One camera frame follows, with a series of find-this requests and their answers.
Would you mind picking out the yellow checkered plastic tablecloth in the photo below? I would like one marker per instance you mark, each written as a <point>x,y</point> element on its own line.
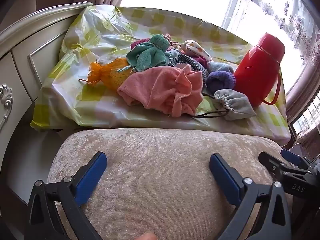
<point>75,92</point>

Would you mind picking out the fruit print cloth pouch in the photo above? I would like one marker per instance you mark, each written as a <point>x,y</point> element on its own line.
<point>197,48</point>

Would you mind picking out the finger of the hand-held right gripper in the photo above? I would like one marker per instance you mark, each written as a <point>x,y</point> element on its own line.
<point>270,162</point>
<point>290,155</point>

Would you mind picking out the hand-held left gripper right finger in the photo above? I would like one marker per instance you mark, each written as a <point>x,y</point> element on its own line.
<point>225,177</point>

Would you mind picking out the black white checkered pouch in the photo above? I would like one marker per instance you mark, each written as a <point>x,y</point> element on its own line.
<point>185,60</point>

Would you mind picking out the orange mesh pouch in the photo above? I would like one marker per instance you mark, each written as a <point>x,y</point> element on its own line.
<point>112,75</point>

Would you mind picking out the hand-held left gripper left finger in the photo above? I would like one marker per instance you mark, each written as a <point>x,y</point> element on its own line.
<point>90,177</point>

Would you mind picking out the pink valance curtain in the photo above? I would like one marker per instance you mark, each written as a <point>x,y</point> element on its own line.
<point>300,90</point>

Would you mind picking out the person's left hand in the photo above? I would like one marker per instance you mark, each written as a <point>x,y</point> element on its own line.
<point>147,236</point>

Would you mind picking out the light blue sock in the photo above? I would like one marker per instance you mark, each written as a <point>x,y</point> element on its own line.
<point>220,67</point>

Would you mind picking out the purple sock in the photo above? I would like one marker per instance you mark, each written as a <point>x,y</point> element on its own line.
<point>220,80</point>

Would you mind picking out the beige upholstered stool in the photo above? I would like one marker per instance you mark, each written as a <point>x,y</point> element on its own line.
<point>160,180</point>

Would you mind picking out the floral lace curtain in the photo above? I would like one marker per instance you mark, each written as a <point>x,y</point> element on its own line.
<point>295,25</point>

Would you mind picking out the red thermos jug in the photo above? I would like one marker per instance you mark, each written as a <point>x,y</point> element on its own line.
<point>257,67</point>

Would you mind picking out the clear plastic storage box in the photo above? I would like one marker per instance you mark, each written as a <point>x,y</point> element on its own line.
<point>298,146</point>

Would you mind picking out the white carved dresser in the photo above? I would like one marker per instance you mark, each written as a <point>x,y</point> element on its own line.
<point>25,55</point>

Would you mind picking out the red print fabric scarf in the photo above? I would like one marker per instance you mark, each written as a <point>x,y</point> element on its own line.
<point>170,40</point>

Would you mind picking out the green towel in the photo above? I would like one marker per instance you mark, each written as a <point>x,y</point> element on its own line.
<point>147,55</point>

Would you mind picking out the pink towel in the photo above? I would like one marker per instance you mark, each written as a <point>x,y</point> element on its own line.
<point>155,87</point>

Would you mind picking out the white window frame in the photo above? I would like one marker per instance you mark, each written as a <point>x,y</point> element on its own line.
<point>231,7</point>

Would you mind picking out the gridded side window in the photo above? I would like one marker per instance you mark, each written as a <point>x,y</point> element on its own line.
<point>306,120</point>

